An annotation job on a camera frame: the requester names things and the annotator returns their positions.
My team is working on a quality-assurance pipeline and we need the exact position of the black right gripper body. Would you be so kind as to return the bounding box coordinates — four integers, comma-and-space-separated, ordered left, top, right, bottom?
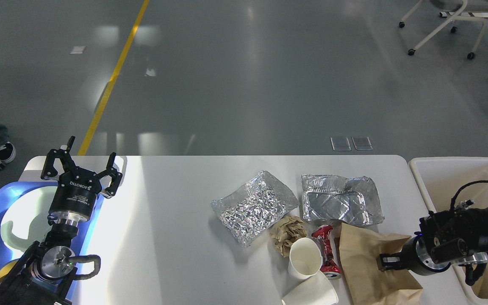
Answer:
399, 236, 450, 276

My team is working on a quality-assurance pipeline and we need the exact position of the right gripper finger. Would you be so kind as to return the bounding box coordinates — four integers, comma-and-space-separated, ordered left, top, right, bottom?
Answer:
377, 259, 405, 272
379, 252, 400, 262

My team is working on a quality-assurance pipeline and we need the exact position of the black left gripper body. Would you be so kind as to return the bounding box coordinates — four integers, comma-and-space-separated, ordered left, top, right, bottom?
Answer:
47, 175, 101, 224

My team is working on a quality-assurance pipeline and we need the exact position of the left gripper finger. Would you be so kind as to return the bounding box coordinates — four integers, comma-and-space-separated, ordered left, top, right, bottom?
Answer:
41, 136, 77, 181
96, 152, 123, 199

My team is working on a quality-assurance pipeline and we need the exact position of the brown paper bag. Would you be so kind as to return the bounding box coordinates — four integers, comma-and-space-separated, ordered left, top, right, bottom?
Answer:
338, 223, 423, 305

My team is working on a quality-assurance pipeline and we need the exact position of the dark grey mug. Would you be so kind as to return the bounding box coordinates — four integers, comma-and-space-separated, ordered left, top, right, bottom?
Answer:
0, 259, 19, 284

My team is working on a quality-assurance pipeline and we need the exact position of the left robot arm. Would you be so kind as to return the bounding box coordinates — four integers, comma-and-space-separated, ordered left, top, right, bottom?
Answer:
0, 136, 123, 305

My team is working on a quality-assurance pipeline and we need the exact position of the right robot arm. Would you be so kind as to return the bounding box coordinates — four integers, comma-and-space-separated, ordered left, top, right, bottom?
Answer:
377, 181, 488, 286

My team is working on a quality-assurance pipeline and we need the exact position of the crushed red soda can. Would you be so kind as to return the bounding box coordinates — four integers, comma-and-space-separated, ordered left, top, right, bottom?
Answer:
311, 225, 341, 280

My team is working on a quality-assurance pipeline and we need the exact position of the flattened foil tray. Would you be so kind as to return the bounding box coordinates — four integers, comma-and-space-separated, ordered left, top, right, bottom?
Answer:
301, 174, 385, 227

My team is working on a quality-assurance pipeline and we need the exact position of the white paper cup lying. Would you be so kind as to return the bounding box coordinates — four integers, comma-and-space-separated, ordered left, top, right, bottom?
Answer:
281, 273, 339, 305

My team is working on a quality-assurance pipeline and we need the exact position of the beige waste bin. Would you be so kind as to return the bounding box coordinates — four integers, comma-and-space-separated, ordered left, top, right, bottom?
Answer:
409, 157, 488, 305

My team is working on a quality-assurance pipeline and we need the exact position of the white paper cup upright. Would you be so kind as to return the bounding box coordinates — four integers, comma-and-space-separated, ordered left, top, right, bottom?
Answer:
287, 238, 323, 280

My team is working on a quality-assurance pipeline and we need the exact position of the crumpled brown paper ball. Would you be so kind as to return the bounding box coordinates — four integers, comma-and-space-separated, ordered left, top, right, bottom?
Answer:
269, 215, 308, 258

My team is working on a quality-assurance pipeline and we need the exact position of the floor outlet cover right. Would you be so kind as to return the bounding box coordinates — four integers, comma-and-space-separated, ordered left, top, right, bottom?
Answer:
351, 136, 373, 151

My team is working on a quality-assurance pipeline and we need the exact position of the floor outlet cover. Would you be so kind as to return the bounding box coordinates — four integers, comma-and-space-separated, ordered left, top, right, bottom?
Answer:
330, 136, 352, 151
351, 136, 373, 151

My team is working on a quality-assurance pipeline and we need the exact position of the floor outlet cover left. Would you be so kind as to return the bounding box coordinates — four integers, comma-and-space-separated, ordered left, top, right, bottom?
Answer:
330, 136, 352, 151

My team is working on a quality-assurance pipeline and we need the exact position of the crumpled foil sheet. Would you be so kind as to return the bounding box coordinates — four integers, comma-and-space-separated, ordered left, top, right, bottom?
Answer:
211, 170, 299, 247

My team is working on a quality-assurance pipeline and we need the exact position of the white office chair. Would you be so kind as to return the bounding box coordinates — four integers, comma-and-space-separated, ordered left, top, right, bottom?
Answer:
407, 0, 488, 60

